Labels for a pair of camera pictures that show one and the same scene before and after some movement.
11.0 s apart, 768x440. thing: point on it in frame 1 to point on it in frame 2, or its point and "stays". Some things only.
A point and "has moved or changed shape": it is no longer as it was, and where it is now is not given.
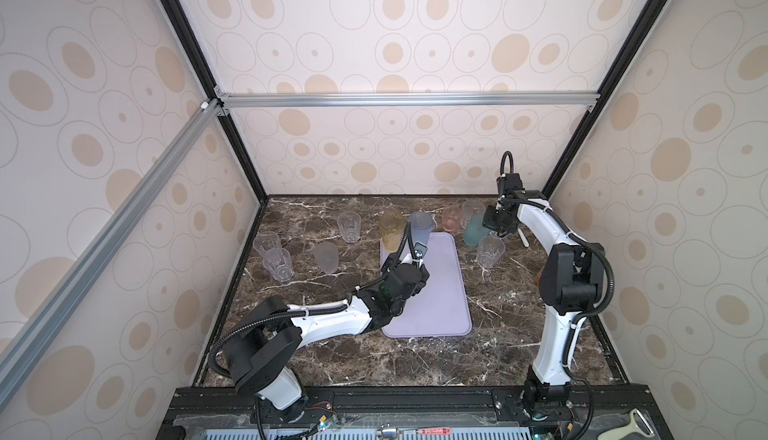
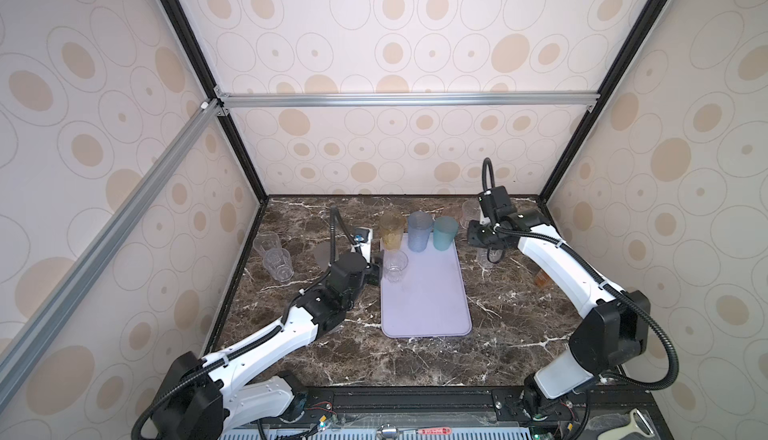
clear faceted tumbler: [490, 250] stays
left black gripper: [419, 283] to [375, 272]
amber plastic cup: [392, 225] stays
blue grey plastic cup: [421, 225] stays
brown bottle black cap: [538, 278] stays
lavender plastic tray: [441, 307] stays
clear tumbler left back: [266, 241] stays
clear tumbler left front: [278, 262] stays
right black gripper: [490, 220] to [473, 238]
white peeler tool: [640, 424] stays
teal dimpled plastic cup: [475, 229] has moved or changed shape
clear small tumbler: [350, 225] has moved or changed shape
